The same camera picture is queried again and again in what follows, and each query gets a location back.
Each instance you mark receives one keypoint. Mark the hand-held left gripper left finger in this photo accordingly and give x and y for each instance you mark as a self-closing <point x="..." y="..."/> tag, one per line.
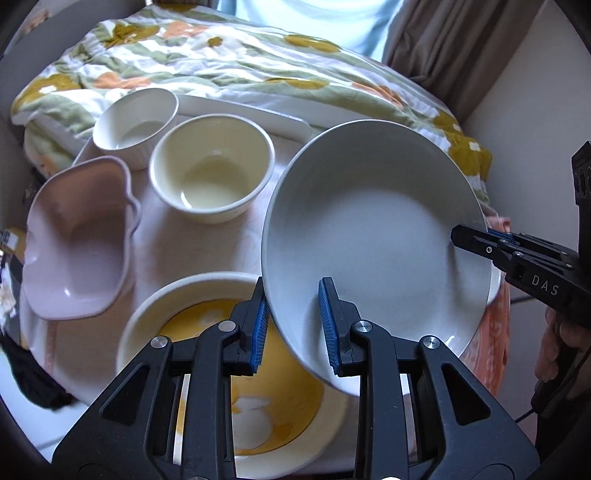
<point x="258" y="332"/>

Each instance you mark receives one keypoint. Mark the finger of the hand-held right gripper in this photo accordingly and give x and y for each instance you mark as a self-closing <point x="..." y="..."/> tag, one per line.
<point x="480" y="247"/>
<point x="531" y="244"/>

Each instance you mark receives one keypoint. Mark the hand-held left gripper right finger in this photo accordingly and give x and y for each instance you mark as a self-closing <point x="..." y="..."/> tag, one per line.
<point x="327" y="332"/>

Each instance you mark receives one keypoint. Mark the yellow printed cream plate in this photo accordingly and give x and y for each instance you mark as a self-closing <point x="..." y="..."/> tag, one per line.
<point x="300" y="397"/>

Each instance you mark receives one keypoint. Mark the large grey plate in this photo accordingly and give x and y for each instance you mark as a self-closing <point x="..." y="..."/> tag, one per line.
<point x="369" y="221"/>

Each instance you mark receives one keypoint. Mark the cream round bowl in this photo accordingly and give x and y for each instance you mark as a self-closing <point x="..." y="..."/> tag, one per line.
<point x="207" y="175"/>

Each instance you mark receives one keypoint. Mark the pink heart-shaped bowl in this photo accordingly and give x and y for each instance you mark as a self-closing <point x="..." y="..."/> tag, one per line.
<point x="78" y="240"/>

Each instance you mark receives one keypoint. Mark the white ribbed bowl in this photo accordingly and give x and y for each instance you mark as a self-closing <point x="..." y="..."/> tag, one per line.
<point x="134" y="124"/>

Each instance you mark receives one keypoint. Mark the person's right hand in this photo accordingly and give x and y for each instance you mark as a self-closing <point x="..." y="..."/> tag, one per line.
<point x="556" y="337"/>

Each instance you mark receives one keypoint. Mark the beige curtain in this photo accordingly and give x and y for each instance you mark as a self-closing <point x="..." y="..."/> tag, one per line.
<point x="452" y="46"/>

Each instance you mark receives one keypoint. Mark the white rectangular tray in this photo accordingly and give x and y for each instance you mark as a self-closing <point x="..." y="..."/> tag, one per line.
<point x="277" y="122"/>

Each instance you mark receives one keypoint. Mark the black cloth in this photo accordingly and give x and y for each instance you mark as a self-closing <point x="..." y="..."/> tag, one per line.
<point x="32" y="378"/>

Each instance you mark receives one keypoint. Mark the light blue curtain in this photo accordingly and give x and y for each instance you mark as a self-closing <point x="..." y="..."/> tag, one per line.
<point x="323" y="23"/>

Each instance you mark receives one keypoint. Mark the floral green yellow blanket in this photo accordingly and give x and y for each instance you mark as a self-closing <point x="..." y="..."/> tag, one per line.
<point x="231" y="60"/>

